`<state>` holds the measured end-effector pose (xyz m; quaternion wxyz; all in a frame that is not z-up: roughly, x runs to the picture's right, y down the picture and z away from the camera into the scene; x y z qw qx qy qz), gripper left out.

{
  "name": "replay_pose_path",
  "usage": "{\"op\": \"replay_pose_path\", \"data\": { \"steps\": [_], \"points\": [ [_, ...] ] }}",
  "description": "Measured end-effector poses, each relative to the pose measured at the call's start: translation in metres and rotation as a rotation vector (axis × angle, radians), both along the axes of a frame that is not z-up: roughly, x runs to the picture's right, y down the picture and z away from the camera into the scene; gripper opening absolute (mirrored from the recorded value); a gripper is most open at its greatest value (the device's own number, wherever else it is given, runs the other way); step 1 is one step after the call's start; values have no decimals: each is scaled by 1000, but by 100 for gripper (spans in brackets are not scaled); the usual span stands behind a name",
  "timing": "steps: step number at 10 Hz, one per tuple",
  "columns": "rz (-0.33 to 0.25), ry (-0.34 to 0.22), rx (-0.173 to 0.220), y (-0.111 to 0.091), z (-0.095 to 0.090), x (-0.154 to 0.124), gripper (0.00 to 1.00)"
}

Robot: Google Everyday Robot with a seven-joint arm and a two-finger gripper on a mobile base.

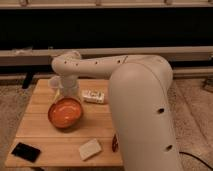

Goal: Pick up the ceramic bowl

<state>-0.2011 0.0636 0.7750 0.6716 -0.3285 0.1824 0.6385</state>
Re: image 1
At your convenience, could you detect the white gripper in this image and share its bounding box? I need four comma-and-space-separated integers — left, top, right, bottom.
60, 75, 79, 98

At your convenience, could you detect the orange ceramic bowl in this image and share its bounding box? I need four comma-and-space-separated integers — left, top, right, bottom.
48, 98, 83, 129

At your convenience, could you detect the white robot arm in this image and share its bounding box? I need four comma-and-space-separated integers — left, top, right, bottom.
52, 51, 183, 171

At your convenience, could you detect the white plastic cup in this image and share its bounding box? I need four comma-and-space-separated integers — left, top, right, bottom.
48, 76, 61, 91

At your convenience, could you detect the white labelled bottle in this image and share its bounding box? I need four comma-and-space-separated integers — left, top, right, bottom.
82, 90, 105, 104

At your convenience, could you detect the wooden table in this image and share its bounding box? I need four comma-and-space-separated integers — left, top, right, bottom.
5, 79, 122, 167

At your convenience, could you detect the beige sponge block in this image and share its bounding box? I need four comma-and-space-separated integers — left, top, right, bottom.
79, 139, 102, 161

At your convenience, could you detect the dark red round object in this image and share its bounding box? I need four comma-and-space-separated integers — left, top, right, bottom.
112, 134, 119, 152

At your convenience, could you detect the black phone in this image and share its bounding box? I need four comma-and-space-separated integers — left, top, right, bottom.
12, 142, 41, 162

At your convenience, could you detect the black cable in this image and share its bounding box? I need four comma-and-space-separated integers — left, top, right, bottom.
179, 151, 213, 171

